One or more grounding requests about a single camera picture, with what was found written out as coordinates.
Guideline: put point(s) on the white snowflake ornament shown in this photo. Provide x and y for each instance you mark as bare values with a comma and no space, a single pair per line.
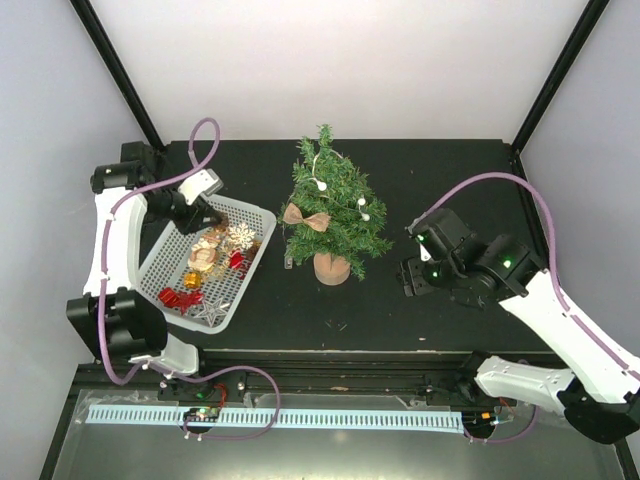
241,236

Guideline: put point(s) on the brown pine cone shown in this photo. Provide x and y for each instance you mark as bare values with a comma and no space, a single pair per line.
223,221
253,250

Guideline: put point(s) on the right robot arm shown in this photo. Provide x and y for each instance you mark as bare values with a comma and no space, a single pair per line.
597,391

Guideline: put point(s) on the white plastic basket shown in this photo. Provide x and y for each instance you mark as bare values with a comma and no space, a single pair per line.
166,264

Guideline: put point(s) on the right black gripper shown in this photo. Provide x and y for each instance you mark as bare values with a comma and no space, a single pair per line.
412,281

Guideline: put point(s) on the right circuit board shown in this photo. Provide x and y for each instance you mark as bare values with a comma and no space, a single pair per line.
496,416

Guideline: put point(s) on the circuit board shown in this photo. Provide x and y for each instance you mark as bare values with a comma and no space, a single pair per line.
202,414
496,416

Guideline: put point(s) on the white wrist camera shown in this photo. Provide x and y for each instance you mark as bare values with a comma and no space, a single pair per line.
205,182
425,255

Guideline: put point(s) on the left circuit board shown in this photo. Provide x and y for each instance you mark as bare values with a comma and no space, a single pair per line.
202,414

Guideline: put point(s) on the red gold gift ornament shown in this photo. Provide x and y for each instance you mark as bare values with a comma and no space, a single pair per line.
170,298

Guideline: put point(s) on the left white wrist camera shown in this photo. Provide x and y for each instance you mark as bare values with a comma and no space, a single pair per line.
205,182

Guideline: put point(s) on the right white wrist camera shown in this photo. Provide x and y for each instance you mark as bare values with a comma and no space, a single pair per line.
425,255

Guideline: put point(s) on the white slotted cable duct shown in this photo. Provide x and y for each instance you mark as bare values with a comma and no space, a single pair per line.
324,419

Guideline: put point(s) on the left black frame post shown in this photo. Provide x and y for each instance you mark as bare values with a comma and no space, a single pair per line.
98,35

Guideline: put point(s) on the gold gift box ornament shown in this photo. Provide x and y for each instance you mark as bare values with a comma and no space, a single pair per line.
193,280

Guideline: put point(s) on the right black frame post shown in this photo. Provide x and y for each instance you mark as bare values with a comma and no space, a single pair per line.
586,23

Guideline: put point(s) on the red santa ornament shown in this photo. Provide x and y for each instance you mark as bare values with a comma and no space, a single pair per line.
236,260

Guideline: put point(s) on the silver star ornament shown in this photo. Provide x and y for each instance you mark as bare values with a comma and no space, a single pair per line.
212,312

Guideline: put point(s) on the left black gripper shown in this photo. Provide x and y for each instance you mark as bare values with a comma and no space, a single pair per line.
199,210

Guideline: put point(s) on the small green christmas tree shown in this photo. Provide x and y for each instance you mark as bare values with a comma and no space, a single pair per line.
332,215

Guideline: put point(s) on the beige burlap sack ornament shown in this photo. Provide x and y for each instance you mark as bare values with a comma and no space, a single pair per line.
204,253

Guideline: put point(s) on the black frame post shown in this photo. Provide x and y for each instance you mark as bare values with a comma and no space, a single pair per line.
586,23
98,35

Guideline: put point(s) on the gold glitter word ornament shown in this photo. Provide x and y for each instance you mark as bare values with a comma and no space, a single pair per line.
222,249

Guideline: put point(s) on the red star ornament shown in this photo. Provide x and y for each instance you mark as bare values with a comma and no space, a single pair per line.
186,300

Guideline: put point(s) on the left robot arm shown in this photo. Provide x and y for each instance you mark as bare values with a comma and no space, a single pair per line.
112,317

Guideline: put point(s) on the brown burlap bow ornament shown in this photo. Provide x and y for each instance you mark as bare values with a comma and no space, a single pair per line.
318,222

